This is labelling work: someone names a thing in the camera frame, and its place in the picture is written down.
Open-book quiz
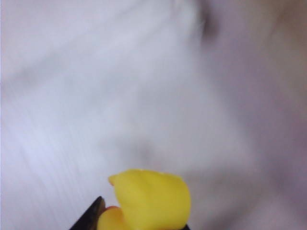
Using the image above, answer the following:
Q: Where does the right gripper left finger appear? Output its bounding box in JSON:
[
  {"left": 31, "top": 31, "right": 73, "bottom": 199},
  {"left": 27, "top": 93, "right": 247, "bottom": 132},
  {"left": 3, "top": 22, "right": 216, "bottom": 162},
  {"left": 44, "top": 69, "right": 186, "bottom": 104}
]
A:
[{"left": 69, "top": 195, "right": 106, "bottom": 230}]

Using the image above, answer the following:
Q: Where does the yellow rubber duck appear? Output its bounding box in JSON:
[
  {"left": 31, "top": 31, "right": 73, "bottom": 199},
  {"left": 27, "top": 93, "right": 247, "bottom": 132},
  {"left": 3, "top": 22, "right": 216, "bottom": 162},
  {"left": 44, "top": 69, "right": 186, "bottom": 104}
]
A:
[{"left": 97, "top": 168, "right": 191, "bottom": 230}]

